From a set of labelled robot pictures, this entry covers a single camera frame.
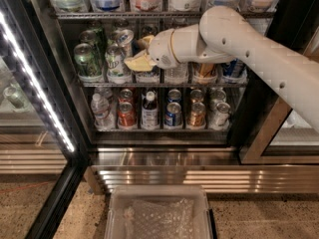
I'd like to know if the lower shelf water bottle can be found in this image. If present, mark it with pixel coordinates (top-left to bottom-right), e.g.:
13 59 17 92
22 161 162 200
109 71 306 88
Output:
91 94 115 130

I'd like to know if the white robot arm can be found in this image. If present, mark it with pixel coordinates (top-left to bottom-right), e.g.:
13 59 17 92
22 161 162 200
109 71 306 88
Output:
125 6 319 130

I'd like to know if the silver can back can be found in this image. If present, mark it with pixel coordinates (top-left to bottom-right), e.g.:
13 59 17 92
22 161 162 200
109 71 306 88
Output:
209 89 226 104

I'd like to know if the lower blue pepsi can back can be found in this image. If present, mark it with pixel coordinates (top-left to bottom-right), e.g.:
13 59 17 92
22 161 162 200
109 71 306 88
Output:
167 89 181 103

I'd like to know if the clear plastic bin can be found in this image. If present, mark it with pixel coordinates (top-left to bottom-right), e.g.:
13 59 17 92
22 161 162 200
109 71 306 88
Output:
104 185 213 239

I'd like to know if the top wire shelf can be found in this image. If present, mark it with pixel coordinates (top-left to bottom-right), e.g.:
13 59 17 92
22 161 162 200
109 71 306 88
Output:
55 11 275 20

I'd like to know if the gold can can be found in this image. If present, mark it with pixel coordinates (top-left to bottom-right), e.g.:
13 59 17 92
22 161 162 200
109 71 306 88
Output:
194 64 216 78
190 90 204 104
187 102 206 126

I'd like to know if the lower gold can back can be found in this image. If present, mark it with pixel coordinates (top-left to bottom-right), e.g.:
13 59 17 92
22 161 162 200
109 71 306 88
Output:
190 90 204 104

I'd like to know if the wire shelf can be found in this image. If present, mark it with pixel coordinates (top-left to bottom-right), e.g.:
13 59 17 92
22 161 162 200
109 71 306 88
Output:
55 11 275 20
82 83 247 88

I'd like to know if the redbull can back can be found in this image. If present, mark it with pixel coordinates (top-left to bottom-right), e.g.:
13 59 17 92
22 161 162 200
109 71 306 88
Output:
141 25 159 37

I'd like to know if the green soda can back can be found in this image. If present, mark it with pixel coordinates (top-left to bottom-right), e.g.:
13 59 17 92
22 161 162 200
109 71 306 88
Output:
87 21 105 38

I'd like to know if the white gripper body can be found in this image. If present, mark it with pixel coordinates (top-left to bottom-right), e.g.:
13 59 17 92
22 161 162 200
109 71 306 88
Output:
148 29 180 70

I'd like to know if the dark juice bottle white cap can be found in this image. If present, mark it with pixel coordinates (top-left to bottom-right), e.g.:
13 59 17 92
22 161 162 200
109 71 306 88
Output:
142 91 159 127

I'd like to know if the glass fridge door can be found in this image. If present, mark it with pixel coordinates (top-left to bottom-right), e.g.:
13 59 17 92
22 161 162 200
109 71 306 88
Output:
0 0 84 239

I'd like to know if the orange soda can back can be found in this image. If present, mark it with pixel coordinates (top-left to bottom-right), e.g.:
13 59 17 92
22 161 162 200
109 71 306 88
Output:
119 89 134 104

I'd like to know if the blue pepsi can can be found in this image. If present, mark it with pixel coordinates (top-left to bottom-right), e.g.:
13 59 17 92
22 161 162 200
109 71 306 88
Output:
164 103 181 126
167 89 181 103
221 59 245 78

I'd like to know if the lower blue pepsi can front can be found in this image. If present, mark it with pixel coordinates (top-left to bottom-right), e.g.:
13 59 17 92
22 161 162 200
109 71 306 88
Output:
164 103 181 126

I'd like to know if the silver blue redbull can front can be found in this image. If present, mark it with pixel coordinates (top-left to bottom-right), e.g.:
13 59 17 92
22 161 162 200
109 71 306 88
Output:
116 29 134 58

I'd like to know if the orange soda can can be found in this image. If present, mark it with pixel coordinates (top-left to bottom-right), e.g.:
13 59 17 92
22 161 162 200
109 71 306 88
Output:
118 102 136 126
119 89 134 104

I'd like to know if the green soda can middle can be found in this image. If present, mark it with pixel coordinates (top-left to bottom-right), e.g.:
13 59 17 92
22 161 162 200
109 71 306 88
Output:
79 30 104 57

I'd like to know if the green soda can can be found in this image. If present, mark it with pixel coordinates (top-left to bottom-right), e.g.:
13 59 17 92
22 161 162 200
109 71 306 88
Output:
79 30 104 57
74 43 102 78
87 21 105 38

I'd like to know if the orange soda can front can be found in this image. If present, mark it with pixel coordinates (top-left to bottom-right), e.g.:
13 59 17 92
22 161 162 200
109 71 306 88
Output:
118 102 136 126

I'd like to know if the clear water bottle front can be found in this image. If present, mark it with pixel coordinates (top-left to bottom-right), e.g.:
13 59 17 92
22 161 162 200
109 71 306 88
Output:
164 63 188 84

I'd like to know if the bubble wrap sheet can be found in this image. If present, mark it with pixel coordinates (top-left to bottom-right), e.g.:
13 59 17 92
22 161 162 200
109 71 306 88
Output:
123 198 194 239

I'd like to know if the green white 7up can front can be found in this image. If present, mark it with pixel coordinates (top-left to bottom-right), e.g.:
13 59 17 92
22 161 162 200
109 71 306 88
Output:
105 45 130 77

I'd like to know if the green soda can front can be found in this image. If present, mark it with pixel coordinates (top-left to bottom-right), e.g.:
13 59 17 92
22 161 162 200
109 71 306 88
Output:
74 43 102 78

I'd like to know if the lower gold can front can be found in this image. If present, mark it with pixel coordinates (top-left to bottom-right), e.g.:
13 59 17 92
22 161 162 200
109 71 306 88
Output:
187 102 206 126

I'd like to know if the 7up can back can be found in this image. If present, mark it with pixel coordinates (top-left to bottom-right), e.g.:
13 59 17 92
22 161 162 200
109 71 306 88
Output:
113 19 130 31

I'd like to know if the middle wire shelf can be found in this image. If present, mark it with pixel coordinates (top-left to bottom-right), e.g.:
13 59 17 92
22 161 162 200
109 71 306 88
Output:
82 83 247 88

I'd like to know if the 7up can middle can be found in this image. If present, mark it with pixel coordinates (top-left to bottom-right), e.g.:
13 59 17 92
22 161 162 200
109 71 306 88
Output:
108 31 119 46

